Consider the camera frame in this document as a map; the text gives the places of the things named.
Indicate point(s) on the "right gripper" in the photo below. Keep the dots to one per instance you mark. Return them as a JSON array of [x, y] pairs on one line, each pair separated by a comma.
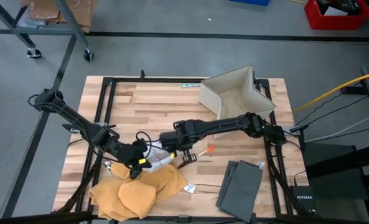
[[175, 141]]

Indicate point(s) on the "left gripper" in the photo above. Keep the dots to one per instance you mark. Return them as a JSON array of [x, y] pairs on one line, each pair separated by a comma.
[[134, 158]]

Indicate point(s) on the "yellow orange towel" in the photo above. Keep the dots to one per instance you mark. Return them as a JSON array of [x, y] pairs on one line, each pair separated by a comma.
[[134, 196]]

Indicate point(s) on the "white red checked towel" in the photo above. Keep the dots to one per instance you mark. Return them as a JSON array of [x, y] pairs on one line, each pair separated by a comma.
[[157, 158]]

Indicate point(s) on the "orange-tipped thin stick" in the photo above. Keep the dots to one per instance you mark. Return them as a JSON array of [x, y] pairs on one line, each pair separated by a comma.
[[209, 150]]

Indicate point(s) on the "beige fabric storage box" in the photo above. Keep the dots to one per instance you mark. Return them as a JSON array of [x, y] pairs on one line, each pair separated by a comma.
[[240, 93]]

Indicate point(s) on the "dark grey towel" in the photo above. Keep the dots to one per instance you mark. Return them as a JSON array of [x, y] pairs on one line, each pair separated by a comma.
[[240, 189]]

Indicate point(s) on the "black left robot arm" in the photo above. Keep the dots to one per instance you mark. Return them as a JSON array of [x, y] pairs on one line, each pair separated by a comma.
[[78, 123]]

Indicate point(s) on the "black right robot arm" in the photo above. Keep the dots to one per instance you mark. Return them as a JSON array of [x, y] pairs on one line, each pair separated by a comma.
[[221, 124]]

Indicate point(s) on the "white printed towel tag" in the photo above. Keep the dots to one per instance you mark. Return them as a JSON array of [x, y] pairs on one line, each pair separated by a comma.
[[189, 188]]

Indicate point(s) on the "white handwritten towel tag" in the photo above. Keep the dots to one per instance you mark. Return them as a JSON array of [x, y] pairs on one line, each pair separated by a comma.
[[260, 164]]

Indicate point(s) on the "metal spoon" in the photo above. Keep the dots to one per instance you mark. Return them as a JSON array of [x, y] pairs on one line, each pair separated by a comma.
[[108, 165]]

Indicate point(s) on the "teal sticker on table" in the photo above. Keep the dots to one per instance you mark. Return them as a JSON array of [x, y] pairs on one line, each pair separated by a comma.
[[190, 85]]

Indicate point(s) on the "black table clamp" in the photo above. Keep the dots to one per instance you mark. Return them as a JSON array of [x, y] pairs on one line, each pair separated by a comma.
[[298, 129], [69, 127]]

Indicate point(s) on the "black Netgear box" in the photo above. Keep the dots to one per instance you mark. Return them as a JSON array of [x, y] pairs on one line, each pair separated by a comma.
[[304, 199]]

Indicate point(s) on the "blue bin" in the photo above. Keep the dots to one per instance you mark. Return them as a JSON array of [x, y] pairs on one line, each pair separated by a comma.
[[249, 2]]

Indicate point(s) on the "black desk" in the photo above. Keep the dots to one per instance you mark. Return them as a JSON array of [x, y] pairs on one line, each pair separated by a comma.
[[333, 168]]

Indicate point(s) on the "grey metal rolling cart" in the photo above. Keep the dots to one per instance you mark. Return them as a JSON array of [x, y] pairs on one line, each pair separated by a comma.
[[69, 18]]

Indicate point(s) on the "red plastic bin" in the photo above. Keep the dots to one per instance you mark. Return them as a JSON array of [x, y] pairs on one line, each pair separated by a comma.
[[315, 21]]

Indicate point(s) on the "brown cardboard sheets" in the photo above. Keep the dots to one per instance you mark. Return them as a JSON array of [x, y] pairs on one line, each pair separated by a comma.
[[44, 11]]

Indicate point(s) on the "black device in bin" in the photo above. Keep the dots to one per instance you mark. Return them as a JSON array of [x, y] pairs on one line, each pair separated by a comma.
[[343, 4]]

